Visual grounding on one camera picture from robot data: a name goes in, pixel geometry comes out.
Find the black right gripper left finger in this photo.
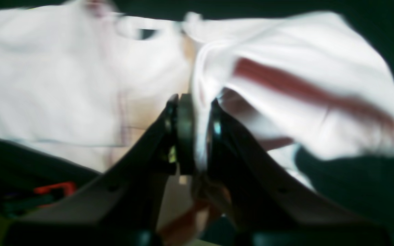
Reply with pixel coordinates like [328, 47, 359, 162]
[5, 94, 195, 246]

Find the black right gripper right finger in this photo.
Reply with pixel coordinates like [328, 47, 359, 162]
[207, 100, 392, 246]

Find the pink T-shirt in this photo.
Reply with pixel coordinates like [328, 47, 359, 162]
[0, 0, 394, 186]

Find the red black blue clamp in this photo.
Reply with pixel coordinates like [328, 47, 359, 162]
[0, 181, 78, 218]

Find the black table cloth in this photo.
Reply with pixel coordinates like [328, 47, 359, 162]
[0, 0, 394, 245]

